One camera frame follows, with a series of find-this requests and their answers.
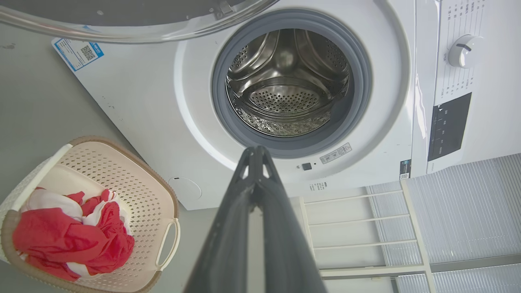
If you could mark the round white filter cover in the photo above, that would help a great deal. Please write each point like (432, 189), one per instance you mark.
(185, 188)

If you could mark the cream perforated laundry basket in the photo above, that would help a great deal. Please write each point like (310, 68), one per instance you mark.
(134, 179)

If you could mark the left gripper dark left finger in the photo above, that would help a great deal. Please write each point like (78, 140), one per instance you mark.
(228, 244)

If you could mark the white front-load washing machine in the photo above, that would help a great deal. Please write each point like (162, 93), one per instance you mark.
(142, 114)

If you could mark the white metal rack frame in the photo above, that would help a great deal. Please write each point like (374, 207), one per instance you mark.
(415, 228)

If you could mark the grey ribbed window blind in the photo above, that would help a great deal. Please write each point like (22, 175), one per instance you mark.
(472, 211)

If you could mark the white round control knob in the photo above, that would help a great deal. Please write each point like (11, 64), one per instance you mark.
(464, 51)

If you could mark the black round washer door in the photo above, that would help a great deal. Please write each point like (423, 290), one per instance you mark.
(122, 16)

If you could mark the white warning sticker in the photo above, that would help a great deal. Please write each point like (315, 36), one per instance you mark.
(336, 153)

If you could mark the black control display panel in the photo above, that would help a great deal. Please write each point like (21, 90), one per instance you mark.
(447, 128)

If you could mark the red and white garment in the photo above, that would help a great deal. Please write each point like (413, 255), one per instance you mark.
(53, 240)

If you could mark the black QR code sticker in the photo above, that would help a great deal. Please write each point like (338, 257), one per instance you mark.
(405, 169)

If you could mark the blue energy label sticker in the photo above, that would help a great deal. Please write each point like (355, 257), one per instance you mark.
(77, 53)

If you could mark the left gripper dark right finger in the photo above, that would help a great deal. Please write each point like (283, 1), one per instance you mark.
(285, 244)

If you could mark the steel perforated washing drum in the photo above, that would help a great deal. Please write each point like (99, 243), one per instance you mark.
(285, 93)

